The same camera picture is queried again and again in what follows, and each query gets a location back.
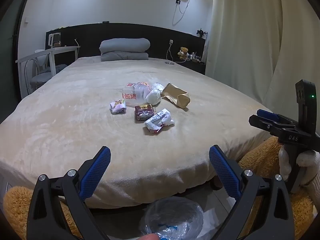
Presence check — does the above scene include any white wrapper with black band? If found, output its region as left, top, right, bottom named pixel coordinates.
left=143, top=108, right=176, bottom=134

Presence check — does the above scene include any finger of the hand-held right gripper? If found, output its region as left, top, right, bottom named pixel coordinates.
left=248, top=114, right=298, bottom=137
left=256, top=109, right=295, bottom=125

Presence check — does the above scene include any grey folded duvet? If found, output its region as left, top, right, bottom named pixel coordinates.
left=99, top=38, right=151, bottom=62

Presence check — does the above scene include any black nightstand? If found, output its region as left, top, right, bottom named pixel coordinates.
left=179, top=59, right=207, bottom=76

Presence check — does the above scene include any bed with beige blanket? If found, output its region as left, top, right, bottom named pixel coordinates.
left=0, top=56, right=275, bottom=209

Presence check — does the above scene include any clear plastic bottle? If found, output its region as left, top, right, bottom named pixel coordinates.
left=122, top=82, right=152, bottom=105

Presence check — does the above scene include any orange fluffy garment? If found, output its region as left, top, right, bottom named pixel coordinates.
left=3, top=136, right=318, bottom=240

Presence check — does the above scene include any person's right hand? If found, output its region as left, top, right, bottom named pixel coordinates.
left=279, top=146, right=320, bottom=193

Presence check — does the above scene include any white charger cable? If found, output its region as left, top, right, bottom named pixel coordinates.
left=166, top=42, right=187, bottom=62

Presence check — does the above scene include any brown paper bag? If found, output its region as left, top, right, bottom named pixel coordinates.
left=161, top=82, right=191, bottom=109

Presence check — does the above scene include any brown teddy bear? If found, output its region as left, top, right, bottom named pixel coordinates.
left=177, top=47, right=190, bottom=60

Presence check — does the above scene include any cream curtain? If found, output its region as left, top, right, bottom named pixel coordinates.
left=205, top=0, right=320, bottom=128

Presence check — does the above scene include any white desk appliance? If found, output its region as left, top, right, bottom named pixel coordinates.
left=48, top=32, right=62, bottom=48

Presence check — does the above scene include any colourful chip bag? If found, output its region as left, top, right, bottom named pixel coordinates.
left=109, top=99, right=127, bottom=115

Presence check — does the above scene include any clear plastic bin bag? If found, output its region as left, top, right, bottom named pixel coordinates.
left=139, top=196, right=204, bottom=240

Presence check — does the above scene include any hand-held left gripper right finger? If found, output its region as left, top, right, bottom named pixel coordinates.
left=209, top=145, right=295, bottom=240

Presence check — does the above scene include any person's right forearm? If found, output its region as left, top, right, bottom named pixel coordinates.
left=301, top=179, right=320, bottom=205

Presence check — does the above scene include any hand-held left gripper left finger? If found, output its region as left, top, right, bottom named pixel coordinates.
left=26, top=146, right=112, bottom=240

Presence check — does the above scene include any maroon snack packet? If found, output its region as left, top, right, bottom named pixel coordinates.
left=134, top=104, right=154, bottom=123

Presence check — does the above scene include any air conditioner cable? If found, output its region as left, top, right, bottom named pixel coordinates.
left=172, top=0, right=200, bottom=27

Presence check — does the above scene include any white wire chair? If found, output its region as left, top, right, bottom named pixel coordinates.
left=25, top=55, right=68, bottom=90

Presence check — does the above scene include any cluster of small bottles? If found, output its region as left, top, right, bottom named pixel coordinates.
left=189, top=52, right=203, bottom=63

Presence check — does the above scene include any black headboard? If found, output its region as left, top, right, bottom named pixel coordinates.
left=46, top=23, right=207, bottom=64

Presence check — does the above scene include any large white plastic bag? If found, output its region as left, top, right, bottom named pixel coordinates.
left=146, top=89, right=162, bottom=106

